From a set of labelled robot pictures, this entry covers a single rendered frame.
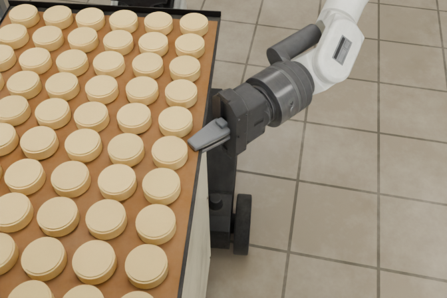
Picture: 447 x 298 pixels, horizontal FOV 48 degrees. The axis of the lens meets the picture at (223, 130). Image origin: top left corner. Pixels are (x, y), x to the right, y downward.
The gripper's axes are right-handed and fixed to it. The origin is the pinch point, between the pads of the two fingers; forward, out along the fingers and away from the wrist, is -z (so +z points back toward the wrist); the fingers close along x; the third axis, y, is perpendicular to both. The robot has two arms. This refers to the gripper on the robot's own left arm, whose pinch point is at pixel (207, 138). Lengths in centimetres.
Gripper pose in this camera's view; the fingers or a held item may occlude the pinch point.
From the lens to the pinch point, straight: 73.0
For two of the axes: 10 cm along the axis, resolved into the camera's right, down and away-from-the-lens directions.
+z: 7.7, -4.9, 4.1
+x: 0.0, -6.5, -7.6
